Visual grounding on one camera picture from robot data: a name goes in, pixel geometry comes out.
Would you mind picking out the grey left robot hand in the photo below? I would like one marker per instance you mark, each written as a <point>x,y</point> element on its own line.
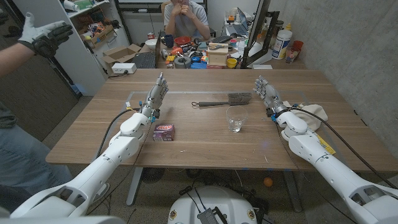
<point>155,95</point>

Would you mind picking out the standing person's gloved hand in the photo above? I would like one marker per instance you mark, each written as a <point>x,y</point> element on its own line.
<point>31,31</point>

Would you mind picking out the beige cloth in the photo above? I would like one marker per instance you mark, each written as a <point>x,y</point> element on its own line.
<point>317,110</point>

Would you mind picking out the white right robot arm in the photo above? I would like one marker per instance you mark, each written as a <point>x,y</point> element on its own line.
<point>329,168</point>

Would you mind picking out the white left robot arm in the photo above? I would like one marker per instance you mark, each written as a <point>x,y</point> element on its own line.
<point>102,161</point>

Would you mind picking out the standing person's bare forearm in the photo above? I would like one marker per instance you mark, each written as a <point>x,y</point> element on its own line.
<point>12,59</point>

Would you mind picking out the small purple snack box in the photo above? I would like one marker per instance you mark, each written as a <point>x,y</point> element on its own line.
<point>163,132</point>

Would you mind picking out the open empty cardboard box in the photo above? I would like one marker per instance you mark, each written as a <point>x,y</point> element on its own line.
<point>119,53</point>

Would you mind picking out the green box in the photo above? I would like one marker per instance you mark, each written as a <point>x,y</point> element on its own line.
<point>84,4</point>

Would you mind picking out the cardboard box full of items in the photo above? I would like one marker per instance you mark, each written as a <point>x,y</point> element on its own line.
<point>99,35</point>

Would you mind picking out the light wooden box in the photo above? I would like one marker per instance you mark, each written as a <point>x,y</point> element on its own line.
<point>217,57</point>

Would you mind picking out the yellow cup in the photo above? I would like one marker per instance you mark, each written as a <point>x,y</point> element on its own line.
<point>231,63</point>

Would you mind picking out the clear glass cup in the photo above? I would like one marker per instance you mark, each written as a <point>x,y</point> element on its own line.
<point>236,119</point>

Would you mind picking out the clear cup with items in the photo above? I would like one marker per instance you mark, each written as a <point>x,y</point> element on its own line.
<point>291,55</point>

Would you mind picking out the red cup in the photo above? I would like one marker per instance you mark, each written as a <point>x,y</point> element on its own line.
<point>298,45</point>

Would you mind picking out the black laptop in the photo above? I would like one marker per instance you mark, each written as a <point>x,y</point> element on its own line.
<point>144,60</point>

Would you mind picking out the yellow toy block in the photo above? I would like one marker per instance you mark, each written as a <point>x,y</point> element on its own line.
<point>170,59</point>

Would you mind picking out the white power strip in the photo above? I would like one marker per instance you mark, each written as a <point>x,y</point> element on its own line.
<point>123,68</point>

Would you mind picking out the grey tape roll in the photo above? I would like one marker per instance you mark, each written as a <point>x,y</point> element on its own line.
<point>182,63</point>

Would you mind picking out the grey tape outline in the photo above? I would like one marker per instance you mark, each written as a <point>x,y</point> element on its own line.
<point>202,92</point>

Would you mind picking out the white roll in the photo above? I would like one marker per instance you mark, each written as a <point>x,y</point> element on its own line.
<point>71,5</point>

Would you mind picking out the orange toy item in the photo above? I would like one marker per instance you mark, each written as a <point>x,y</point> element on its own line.
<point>176,51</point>

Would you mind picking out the white bowl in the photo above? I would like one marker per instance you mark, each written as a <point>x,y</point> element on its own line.
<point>151,44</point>

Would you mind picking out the blue plastic item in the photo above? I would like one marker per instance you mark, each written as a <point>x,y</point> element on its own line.
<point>198,65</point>

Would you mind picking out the white shelf unit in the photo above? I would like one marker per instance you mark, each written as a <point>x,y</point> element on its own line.
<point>74,62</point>

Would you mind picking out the dark blue mug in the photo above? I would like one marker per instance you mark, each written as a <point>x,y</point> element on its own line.
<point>168,41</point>

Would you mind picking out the red drink can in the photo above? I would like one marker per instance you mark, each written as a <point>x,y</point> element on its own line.
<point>150,35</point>

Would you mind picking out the red bowl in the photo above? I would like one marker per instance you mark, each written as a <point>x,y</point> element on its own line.
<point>182,41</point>

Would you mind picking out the colourful puzzle cube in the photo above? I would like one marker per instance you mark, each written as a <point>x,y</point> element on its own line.
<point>204,59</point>

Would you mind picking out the scissors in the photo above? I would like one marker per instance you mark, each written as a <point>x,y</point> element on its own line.
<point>217,46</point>

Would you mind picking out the seated person grey shirt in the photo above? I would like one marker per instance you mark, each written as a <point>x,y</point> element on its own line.
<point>186,21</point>

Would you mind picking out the black round fan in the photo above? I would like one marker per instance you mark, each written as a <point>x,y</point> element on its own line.
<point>153,175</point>

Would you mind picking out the black keyboard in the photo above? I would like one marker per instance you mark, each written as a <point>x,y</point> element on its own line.
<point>221,39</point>

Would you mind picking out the tan chair back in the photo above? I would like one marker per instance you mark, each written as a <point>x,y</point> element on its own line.
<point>164,6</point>

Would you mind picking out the grey table leg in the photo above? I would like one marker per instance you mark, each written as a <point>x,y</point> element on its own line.
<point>134,186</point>
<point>292,191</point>

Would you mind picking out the open silver laptop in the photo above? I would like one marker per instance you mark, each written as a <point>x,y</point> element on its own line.
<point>239,28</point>

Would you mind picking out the white sneaker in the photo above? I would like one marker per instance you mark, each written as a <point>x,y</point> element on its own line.
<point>102,190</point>

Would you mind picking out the white paper pad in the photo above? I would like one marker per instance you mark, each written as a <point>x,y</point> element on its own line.
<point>262,67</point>

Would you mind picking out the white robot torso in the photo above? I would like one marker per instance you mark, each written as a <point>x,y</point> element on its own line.
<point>217,199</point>

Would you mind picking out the black monitor with stand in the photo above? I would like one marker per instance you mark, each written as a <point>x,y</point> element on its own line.
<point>258,25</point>

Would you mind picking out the standing person in jeans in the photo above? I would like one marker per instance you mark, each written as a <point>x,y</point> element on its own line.
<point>25,155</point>

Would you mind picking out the black device on torso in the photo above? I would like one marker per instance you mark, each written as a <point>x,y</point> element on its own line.
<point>208,216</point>

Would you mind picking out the white wipes canister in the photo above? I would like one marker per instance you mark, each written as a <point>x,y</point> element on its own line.
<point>281,45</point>

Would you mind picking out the dark bottle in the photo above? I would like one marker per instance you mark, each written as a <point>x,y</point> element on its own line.
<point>278,28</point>

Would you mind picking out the orange ball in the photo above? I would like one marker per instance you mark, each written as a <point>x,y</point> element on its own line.
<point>268,182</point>

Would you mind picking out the yellow capped bottle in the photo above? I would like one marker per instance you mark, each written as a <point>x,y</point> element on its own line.
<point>288,26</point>

